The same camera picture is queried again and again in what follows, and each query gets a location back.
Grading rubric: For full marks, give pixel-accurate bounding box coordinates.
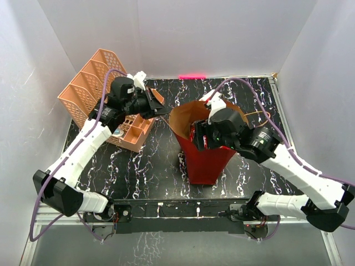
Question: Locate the red cookie snack bag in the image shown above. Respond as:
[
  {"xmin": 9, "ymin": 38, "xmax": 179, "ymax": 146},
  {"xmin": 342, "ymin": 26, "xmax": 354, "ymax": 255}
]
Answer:
[{"xmin": 190, "ymin": 121, "xmax": 209, "ymax": 151}]

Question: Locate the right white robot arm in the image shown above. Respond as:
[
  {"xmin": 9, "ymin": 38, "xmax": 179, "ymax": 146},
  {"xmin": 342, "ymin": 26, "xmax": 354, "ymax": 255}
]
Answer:
[{"xmin": 190, "ymin": 108, "xmax": 354, "ymax": 232}]

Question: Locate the peach plastic file organizer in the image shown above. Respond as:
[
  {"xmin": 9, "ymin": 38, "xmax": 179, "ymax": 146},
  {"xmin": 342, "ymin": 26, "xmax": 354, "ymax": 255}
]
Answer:
[{"xmin": 58, "ymin": 49, "xmax": 157, "ymax": 152}]

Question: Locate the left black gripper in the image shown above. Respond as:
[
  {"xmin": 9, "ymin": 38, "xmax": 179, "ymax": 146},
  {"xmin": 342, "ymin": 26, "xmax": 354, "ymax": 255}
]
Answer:
[{"xmin": 123, "ymin": 86, "xmax": 169, "ymax": 120}]

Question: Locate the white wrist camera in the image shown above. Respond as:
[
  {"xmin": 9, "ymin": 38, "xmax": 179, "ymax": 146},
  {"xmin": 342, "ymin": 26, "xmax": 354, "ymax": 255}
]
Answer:
[
  {"xmin": 199, "ymin": 89, "xmax": 226, "ymax": 125},
  {"xmin": 127, "ymin": 71, "xmax": 146, "ymax": 91}
]

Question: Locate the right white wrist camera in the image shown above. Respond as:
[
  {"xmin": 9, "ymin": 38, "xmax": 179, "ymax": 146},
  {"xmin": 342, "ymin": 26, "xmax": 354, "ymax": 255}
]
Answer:
[{"xmin": 199, "ymin": 89, "xmax": 226, "ymax": 125}]

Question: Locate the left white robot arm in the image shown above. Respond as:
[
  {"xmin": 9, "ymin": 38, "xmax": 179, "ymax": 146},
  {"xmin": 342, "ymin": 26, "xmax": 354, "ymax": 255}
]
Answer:
[{"xmin": 33, "ymin": 71, "xmax": 168, "ymax": 221}]

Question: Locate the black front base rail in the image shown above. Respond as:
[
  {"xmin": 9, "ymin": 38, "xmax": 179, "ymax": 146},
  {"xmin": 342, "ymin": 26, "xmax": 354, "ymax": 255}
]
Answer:
[{"xmin": 84, "ymin": 198, "xmax": 261, "ymax": 234}]

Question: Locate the red paper bag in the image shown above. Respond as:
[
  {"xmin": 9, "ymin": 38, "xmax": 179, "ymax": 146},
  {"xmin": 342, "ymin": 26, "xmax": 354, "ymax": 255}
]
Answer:
[{"xmin": 169, "ymin": 100, "xmax": 235, "ymax": 185}]

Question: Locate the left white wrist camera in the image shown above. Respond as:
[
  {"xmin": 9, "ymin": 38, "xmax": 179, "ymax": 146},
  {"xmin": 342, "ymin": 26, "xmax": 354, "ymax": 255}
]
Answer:
[{"xmin": 127, "ymin": 71, "xmax": 146, "ymax": 91}]

